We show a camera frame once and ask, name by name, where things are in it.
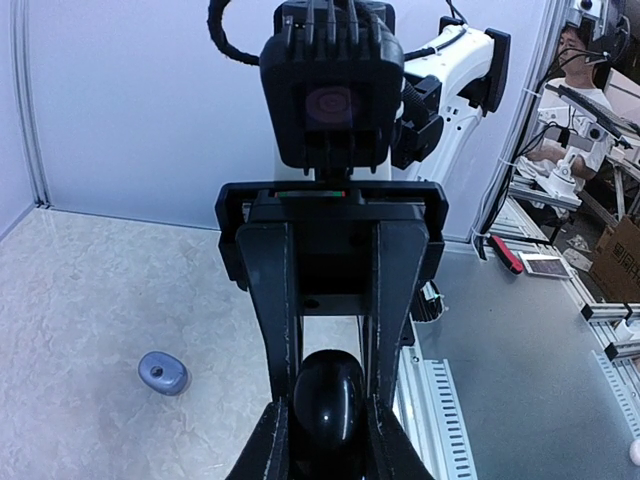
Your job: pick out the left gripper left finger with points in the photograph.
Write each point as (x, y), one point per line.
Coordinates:
(266, 454)

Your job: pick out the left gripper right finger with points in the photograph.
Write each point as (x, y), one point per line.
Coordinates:
(388, 452)

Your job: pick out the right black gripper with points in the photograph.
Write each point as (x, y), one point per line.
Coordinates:
(363, 248)

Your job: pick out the black round charging case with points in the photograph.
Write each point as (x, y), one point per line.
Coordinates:
(328, 417)

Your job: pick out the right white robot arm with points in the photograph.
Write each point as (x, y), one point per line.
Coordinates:
(449, 85)

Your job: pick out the grey oval earbud case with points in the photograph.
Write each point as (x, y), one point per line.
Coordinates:
(163, 373)

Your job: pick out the red black tool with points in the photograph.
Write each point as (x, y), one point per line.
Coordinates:
(506, 256)

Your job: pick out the smartphone on bench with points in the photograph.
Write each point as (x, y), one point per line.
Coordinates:
(543, 265)

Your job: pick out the cardboard box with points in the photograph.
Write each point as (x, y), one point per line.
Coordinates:
(615, 268)

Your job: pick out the white slotted cable duct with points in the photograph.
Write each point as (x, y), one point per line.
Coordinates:
(428, 408)

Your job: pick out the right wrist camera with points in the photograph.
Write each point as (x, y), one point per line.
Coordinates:
(332, 75)

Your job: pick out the right aluminium frame post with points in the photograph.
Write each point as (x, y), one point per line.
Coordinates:
(542, 66)

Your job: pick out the aluminium frame post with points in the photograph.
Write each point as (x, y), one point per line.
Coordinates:
(19, 29)
(542, 66)

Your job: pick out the left aluminium frame post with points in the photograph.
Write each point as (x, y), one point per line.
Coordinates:
(19, 29)

